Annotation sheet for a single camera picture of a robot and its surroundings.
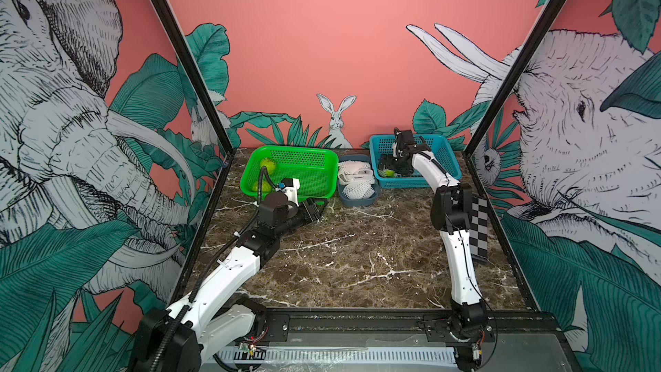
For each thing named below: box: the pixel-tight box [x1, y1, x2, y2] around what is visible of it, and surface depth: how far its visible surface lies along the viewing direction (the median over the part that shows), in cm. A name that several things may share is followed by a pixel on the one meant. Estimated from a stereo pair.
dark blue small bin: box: [338, 154, 379, 207], surface depth 104 cm
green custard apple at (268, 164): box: [259, 157, 277, 175], surface depth 109 cm
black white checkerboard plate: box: [469, 195, 489, 261], surface depth 95 cm
